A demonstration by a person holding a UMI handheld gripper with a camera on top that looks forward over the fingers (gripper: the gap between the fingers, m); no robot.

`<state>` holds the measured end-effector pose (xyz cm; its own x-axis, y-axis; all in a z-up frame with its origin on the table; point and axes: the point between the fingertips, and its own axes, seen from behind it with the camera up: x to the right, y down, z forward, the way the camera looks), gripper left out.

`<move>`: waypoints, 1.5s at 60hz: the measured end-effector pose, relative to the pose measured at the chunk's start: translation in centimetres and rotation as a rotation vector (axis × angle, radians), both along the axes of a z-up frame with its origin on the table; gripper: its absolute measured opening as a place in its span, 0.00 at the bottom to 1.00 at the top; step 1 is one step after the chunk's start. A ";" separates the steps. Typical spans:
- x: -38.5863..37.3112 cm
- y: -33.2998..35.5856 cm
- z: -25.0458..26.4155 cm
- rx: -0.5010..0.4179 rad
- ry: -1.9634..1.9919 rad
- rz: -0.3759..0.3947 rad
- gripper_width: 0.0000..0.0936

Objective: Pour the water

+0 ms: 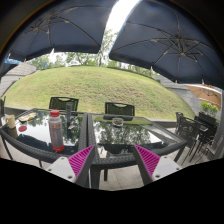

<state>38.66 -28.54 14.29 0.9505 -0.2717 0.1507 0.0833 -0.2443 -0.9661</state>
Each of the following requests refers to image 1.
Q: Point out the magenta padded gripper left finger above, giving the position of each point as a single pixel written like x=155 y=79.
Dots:
x=75 y=167

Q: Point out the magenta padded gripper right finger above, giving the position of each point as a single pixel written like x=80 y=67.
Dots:
x=152 y=166

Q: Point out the right glass-top wicker table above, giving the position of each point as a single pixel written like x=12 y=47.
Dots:
x=114 y=145

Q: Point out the glass-top wicker table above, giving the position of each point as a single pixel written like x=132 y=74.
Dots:
x=35 y=141
x=114 y=145

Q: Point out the plastic bottle with red cap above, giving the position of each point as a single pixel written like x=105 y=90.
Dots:
x=55 y=128

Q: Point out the left glass-top wicker table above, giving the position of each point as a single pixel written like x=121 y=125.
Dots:
x=35 y=141

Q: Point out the black chairs at right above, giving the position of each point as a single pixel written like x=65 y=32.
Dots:
x=196 y=132

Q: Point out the red coaster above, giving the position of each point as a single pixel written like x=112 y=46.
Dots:
x=22 y=128

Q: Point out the right black wicker chair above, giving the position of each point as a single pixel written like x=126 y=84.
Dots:
x=119 y=108

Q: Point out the black wicker chair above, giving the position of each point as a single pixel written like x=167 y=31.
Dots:
x=59 y=102
x=119 y=108

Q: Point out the left black wicker chair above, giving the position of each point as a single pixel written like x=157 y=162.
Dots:
x=59 y=102

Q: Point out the yellow item on table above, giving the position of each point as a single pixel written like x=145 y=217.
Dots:
x=27 y=117

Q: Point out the beige cup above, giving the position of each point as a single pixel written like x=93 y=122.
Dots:
x=10 y=121

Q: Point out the beige umbrella far right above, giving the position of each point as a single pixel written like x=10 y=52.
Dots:
x=207 y=94

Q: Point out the right dark blue umbrella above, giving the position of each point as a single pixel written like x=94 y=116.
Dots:
x=159 y=35

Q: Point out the dark blue umbrella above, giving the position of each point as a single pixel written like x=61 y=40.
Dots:
x=159 y=35
x=63 y=25

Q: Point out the left dark blue umbrella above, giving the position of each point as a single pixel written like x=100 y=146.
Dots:
x=63 y=25

